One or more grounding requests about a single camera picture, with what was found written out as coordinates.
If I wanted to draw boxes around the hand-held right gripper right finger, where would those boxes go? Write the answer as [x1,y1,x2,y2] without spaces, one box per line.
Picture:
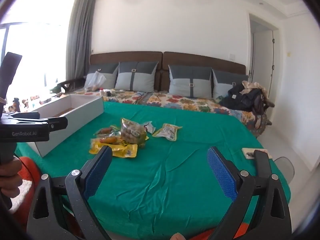
[207,146,293,240]

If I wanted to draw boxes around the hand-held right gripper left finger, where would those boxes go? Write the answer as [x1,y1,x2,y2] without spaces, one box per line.
[26,145,113,240]

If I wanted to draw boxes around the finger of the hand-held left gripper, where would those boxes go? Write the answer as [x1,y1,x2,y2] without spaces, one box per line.
[48,117,68,132]

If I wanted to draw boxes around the grey cardboard box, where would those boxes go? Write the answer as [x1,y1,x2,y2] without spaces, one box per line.
[15,94,104,158]

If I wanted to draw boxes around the large yellow snack packet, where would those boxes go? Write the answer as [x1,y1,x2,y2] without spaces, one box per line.
[89,137,138,158]

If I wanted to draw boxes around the orange sausage stick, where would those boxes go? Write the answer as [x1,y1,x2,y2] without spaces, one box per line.
[99,136,121,145]

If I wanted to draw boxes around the green clear fish snack packet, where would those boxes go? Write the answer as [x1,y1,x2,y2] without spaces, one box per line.
[94,126,119,137]

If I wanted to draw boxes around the yellow-trimmed nut bag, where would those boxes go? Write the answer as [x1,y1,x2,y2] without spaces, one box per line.
[121,117,150,146]

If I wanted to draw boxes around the yellow-edged snack packet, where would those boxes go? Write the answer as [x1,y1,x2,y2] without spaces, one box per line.
[152,123,183,141]

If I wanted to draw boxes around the white triangular snack packet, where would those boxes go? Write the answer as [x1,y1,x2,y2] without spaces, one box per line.
[143,121,156,133]

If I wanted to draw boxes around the person's left hand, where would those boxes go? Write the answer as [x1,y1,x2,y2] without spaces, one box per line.
[0,159,22,198]

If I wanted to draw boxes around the windowsill ornaments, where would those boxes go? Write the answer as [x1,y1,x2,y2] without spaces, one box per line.
[4,94,63,113]

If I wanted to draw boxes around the small white box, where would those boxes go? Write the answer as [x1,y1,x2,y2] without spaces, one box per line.
[242,148,271,160]

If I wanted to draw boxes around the orange cloth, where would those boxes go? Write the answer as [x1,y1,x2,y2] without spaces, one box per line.
[15,156,42,189]

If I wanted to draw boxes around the clear plastic bag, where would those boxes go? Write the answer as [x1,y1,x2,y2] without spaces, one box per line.
[84,71,107,92]

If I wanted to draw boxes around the green tablecloth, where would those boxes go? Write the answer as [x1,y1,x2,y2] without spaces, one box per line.
[15,101,292,236]

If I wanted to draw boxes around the clear plastic chair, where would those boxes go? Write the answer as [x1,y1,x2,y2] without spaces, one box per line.
[272,156,296,183]

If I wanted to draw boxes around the grey two-tone pillow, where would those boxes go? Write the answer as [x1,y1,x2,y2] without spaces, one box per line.
[212,69,248,100]
[114,61,159,93]
[84,64,119,90]
[168,65,213,99]

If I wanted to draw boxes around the window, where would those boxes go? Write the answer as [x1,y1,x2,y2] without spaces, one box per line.
[0,0,77,112]

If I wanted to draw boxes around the brown handbag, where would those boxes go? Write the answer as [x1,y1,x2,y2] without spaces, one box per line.
[251,90,275,132]

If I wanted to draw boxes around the black bag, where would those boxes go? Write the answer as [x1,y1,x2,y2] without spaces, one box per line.
[219,83,265,116]

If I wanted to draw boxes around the floral sofa cover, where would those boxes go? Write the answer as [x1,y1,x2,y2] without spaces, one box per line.
[71,88,268,137]

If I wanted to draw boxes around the beige crumpled cloth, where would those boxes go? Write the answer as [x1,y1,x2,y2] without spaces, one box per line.
[241,80,268,93]

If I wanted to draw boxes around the grey curtain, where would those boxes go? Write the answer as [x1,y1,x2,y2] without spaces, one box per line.
[65,0,97,81]

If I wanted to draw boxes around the white door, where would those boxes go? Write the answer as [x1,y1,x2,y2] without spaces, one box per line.
[252,29,276,102]

